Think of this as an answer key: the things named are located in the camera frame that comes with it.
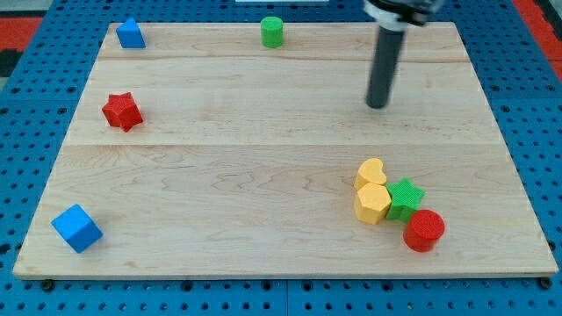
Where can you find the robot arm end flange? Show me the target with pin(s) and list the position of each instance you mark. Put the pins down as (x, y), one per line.
(397, 15)

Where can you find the yellow hexagon block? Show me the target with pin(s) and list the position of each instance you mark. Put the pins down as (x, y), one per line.
(372, 203)

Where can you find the light wooden board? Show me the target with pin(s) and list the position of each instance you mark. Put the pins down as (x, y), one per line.
(245, 162)

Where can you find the yellow heart block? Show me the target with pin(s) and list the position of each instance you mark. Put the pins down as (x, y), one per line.
(370, 171)

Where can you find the green star block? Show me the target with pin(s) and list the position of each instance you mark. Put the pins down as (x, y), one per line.
(405, 200)

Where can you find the green cylinder block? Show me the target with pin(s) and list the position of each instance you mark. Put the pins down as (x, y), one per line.
(272, 32)

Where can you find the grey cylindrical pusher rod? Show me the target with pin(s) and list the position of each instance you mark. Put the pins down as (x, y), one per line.
(386, 56)

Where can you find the red cylinder block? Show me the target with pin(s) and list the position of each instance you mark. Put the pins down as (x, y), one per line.
(424, 230)

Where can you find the red star block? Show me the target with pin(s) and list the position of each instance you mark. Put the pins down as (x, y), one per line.
(122, 111)

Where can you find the blue triangular prism block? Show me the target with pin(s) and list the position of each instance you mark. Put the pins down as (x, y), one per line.
(129, 35)

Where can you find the blue cube block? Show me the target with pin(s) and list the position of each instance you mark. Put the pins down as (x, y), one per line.
(77, 228)

